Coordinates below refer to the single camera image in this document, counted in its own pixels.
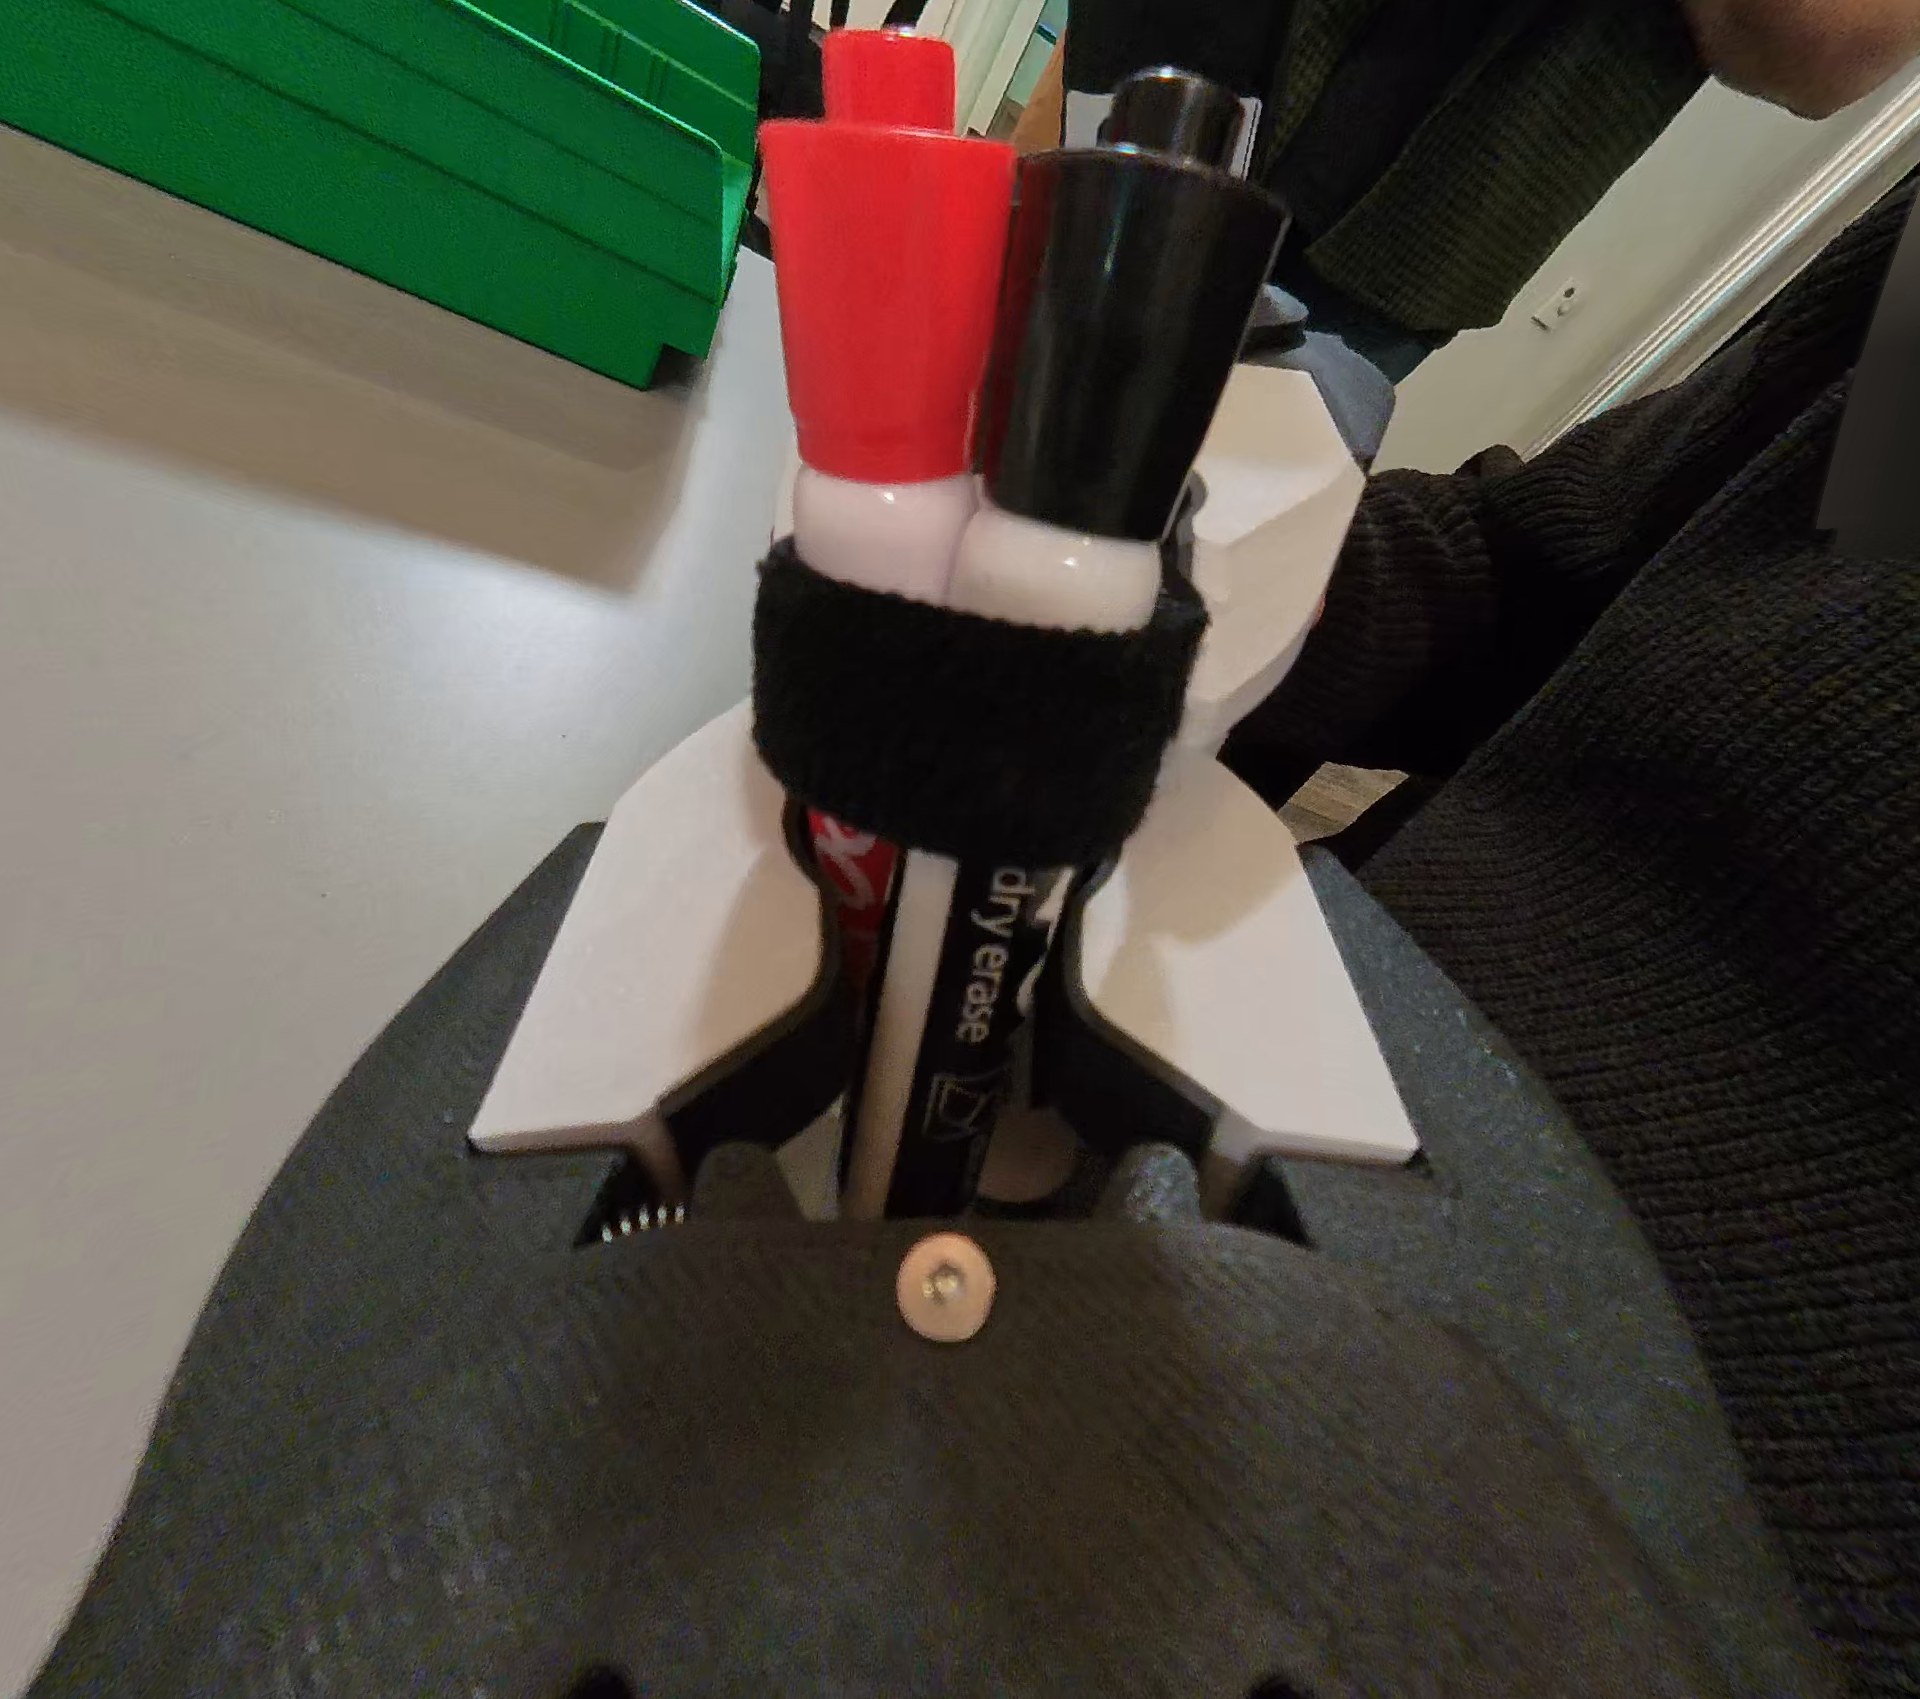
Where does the green plastic bin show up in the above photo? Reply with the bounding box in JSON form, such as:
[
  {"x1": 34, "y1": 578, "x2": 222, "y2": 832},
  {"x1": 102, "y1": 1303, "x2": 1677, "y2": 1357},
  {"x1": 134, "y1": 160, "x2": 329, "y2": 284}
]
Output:
[{"x1": 0, "y1": 0, "x2": 761, "y2": 392}]

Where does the red dry-erase marker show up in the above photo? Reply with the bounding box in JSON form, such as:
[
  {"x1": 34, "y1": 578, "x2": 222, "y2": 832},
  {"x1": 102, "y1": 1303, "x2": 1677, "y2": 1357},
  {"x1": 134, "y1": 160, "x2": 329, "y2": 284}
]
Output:
[{"x1": 754, "y1": 26, "x2": 1019, "y2": 995}]

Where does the black hook-and-loop strap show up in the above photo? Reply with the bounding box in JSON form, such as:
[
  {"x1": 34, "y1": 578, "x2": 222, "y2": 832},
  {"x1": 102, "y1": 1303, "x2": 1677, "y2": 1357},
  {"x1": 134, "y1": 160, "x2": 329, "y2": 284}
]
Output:
[{"x1": 749, "y1": 544, "x2": 1209, "y2": 864}]

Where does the person's right forearm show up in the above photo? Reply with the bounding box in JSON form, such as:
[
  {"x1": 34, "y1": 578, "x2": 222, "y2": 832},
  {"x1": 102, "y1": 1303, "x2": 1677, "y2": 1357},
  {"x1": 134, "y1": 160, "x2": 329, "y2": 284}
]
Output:
[{"x1": 1222, "y1": 380, "x2": 1853, "y2": 816}]

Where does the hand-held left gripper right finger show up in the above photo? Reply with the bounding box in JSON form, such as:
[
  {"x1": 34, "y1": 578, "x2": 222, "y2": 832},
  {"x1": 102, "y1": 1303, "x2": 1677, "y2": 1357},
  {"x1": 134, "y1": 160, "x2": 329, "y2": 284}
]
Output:
[{"x1": 1050, "y1": 740, "x2": 1424, "y2": 1221}]

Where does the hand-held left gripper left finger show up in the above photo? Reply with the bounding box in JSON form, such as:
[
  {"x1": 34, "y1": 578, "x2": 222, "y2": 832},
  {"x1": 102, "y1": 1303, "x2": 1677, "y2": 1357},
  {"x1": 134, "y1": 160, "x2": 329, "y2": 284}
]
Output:
[{"x1": 468, "y1": 716, "x2": 857, "y2": 1213}]

